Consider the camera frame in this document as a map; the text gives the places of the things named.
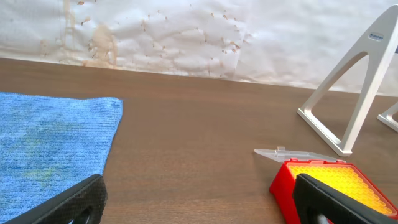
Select blue cloth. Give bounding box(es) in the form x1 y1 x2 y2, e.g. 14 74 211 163
0 91 124 223

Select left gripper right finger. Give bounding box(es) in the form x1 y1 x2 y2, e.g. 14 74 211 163
292 173 398 224

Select red and yellow tip box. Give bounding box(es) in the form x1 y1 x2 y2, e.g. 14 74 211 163
254 146 398 224

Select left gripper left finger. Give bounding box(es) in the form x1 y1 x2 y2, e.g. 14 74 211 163
2 174 109 224

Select white and blue stand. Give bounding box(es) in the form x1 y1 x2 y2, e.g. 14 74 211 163
297 4 398 157

